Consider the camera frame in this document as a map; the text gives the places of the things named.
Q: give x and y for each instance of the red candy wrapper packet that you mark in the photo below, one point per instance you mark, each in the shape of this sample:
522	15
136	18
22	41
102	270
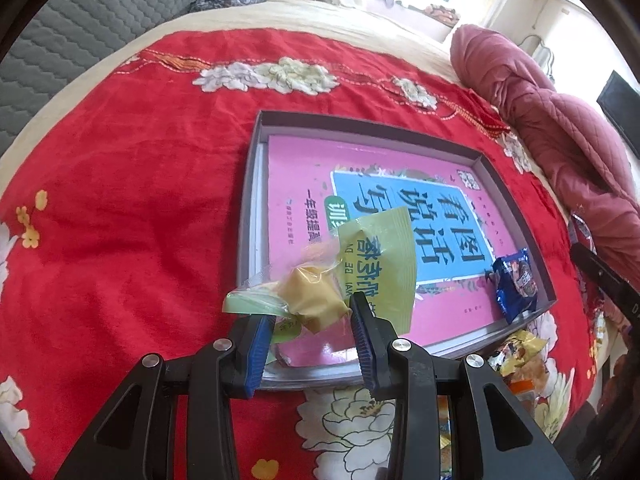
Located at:
579	233

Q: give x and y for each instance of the red floral blanket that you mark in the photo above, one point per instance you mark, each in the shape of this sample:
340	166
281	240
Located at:
119	230

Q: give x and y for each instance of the orange clear biscuit bag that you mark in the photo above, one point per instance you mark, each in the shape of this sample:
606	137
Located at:
531	382

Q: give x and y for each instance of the grey quilted headboard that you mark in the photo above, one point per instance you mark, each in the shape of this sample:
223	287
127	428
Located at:
63	40

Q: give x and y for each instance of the yellow snack packet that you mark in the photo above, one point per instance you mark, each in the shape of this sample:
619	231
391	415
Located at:
516	351

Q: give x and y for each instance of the grey cardboard box tray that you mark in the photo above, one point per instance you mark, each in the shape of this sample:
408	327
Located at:
253	245

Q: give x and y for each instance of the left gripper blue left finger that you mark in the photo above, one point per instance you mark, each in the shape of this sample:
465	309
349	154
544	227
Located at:
251	336

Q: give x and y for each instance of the green pastry packet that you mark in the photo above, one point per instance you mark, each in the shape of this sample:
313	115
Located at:
377	257

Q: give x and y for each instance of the pink and blue book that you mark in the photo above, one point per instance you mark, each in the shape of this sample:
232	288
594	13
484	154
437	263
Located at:
415	232

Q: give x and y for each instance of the black television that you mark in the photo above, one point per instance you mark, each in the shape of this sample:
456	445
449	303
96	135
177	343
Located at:
621	105

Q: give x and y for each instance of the blue oreo cookie packet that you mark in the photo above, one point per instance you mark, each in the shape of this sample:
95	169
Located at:
515	287

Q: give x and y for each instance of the pink quilted comforter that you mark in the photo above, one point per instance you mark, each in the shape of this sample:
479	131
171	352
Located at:
580	153

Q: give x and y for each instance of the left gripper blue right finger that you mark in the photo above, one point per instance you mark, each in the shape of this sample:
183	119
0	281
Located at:
372	337

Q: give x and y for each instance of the orange bread cake packet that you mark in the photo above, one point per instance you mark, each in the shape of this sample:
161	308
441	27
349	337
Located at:
321	253

